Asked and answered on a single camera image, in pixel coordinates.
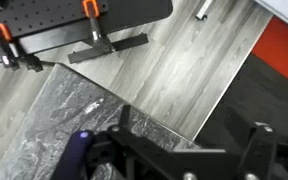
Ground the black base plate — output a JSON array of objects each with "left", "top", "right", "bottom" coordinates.
[{"left": 0, "top": 0, "right": 174, "bottom": 68}]

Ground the black perforated mounting board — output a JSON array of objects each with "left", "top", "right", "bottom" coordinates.
[{"left": 0, "top": 0, "right": 110, "bottom": 45}]

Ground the red panel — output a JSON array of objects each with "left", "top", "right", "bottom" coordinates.
[{"left": 251, "top": 15, "right": 288, "bottom": 84}]

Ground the white furniture leg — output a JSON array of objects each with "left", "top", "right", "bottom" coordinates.
[{"left": 195, "top": 0, "right": 215, "bottom": 21}]

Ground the orange-handled bar clamp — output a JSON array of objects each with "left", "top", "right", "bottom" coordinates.
[
  {"left": 81, "top": 0, "right": 113, "bottom": 52},
  {"left": 0, "top": 22, "right": 44, "bottom": 73}
]

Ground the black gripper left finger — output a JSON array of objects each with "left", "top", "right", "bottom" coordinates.
[{"left": 50, "top": 104, "right": 185, "bottom": 180}]

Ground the white board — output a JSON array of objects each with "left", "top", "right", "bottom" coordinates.
[{"left": 254, "top": 0, "right": 288, "bottom": 36}]

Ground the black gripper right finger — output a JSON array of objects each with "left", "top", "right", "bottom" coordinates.
[{"left": 224, "top": 106, "right": 288, "bottom": 180}]

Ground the black flat metal bar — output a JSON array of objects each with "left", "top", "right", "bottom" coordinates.
[{"left": 67, "top": 32, "right": 150, "bottom": 65}]

